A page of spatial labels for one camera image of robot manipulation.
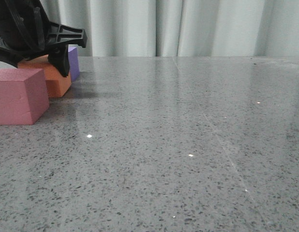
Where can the orange foam block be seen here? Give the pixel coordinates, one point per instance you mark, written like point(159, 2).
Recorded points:
point(56, 84)

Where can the pale green curtain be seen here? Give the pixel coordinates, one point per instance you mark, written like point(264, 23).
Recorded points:
point(186, 28)

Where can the pink foam cube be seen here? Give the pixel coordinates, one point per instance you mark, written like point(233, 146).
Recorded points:
point(23, 96)

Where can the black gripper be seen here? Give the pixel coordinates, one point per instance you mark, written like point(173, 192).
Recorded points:
point(27, 33)

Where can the purple foam cube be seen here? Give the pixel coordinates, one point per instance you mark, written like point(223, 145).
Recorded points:
point(74, 64)

